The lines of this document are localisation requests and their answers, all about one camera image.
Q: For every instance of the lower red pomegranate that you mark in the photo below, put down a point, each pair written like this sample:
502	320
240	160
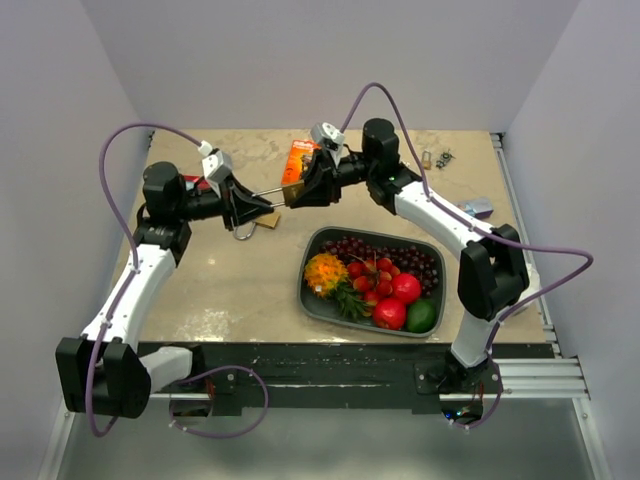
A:
390	314

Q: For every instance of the dark red grapes bunch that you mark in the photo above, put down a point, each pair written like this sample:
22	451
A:
409	259

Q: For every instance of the aluminium frame rail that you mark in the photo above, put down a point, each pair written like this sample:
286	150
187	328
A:
520	378

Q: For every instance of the orange razor box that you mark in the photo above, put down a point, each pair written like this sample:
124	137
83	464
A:
298	161

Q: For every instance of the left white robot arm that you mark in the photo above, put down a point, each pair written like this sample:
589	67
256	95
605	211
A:
101	371

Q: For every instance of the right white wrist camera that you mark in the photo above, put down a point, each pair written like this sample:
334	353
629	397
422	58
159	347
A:
327	136

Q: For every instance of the grey fruit tray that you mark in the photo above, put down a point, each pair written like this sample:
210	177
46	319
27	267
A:
326	309

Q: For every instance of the purple toothpaste box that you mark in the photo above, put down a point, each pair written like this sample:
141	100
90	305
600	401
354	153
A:
480	207

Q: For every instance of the green pineapple leaf top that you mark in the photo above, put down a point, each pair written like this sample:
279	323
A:
350	304

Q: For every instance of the orange horned melon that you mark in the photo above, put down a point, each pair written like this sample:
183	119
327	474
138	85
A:
326	276

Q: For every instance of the black key bunch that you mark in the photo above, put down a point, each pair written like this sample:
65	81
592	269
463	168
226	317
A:
444	159

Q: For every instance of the white paper towel roll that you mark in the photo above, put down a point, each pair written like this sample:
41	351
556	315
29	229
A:
526	298

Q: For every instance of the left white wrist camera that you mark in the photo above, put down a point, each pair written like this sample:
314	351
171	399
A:
216	166

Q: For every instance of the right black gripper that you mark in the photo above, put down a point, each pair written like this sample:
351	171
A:
321	185

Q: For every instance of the green avocado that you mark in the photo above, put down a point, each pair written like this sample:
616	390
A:
421	316

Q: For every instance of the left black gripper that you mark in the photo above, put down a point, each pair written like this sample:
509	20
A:
245	207

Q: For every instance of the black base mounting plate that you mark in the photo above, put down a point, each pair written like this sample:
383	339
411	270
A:
234	376

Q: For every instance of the red toothpaste box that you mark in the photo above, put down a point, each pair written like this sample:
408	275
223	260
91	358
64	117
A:
193	184

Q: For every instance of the upper red pomegranate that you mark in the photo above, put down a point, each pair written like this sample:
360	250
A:
406	288

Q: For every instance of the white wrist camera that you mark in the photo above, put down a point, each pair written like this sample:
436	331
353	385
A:
216	166
327	136

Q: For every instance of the brass padlock with key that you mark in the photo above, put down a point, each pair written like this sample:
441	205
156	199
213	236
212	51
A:
288	193

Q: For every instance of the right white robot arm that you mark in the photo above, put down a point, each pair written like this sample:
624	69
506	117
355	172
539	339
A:
493	274

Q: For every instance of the small brass padlock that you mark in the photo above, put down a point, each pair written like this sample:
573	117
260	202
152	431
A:
426	159

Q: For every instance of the red pomegranate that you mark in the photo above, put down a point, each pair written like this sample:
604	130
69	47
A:
390	314
406	288

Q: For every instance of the large brass padlock centre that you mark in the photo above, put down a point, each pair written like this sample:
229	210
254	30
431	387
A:
269	221

